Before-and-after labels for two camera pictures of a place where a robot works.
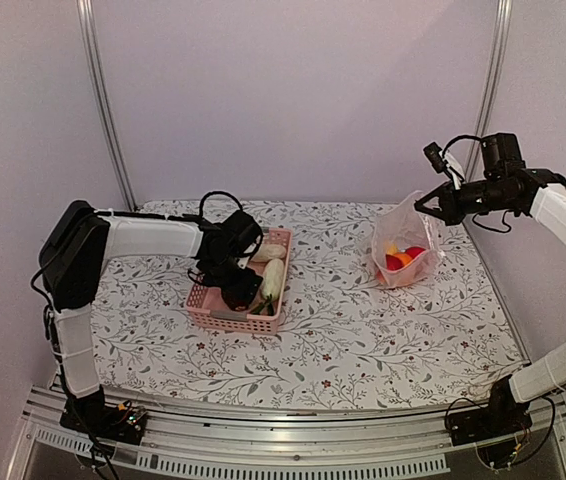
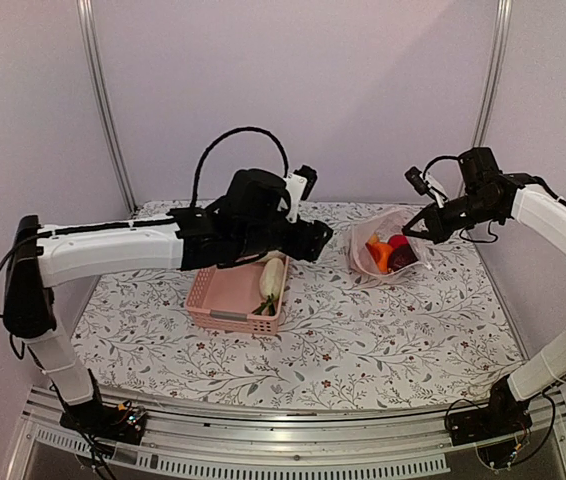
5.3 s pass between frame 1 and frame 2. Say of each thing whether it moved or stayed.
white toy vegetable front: stayed
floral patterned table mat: stayed
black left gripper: moved
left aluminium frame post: stayed
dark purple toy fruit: moved
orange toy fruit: moved
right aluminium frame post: stayed
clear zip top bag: moved
